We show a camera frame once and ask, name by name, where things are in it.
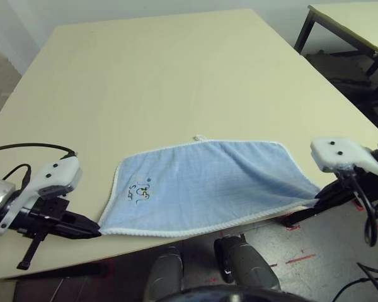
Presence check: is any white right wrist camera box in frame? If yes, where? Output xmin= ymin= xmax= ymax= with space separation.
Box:
xmin=310 ymin=135 xmax=378 ymax=183

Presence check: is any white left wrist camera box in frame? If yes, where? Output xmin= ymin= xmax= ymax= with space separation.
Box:
xmin=0 ymin=156 xmax=83 ymax=237

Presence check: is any black table foot bar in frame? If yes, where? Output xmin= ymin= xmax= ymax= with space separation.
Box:
xmin=283 ymin=206 xmax=325 ymax=228

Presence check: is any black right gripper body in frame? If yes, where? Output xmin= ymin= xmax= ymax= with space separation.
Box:
xmin=343 ymin=166 xmax=378 ymax=205

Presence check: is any light blue embroidered towel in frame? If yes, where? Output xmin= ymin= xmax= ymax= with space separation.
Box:
xmin=99 ymin=134 xmax=322 ymax=237

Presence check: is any beige table with black frame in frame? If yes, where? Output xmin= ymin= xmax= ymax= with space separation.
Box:
xmin=294 ymin=3 xmax=378 ymax=104

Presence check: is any black loose cable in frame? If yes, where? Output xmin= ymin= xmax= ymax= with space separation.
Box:
xmin=333 ymin=262 xmax=378 ymax=302

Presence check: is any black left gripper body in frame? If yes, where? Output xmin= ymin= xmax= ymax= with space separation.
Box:
xmin=6 ymin=196 xmax=70 ymax=271

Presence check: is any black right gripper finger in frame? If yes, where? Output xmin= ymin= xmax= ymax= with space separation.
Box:
xmin=314 ymin=188 xmax=351 ymax=211
xmin=316 ymin=180 xmax=350 ymax=203

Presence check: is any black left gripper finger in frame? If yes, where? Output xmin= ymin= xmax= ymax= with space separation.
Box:
xmin=64 ymin=210 xmax=101 ymax=233
xmin=61 ymin=221 xmax=102 ymax=240

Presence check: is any dark robot torso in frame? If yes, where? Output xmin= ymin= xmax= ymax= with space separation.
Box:
xmin=166 ymin=282 xmax=303 ymax=302

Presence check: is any black left camera cable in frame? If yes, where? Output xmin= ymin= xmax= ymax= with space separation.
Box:
xmin=0 ymin=143 xmax=79 ymax=189

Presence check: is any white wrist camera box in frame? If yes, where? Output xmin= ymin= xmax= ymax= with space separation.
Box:
xmin=0 ymin=156 xmax=83 ymax=237
xmin=310 ymin=135 xmax=378 ymax=183

